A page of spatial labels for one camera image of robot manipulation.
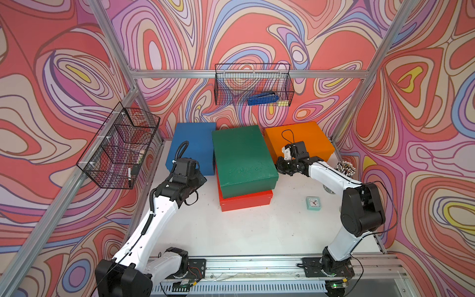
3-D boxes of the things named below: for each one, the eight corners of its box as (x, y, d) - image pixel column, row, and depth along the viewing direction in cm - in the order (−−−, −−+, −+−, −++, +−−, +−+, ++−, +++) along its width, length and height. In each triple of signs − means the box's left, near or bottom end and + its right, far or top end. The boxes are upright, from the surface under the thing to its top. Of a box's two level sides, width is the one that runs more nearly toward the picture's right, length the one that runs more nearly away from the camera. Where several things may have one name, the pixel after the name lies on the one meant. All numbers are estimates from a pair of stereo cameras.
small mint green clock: (307, 210, 91) (308, 208, 89) (304, 198, 95) (305, 196, 94) (321, 210, 91) (323, 208, 89) (318, 198, 95) (319, 196, 94)
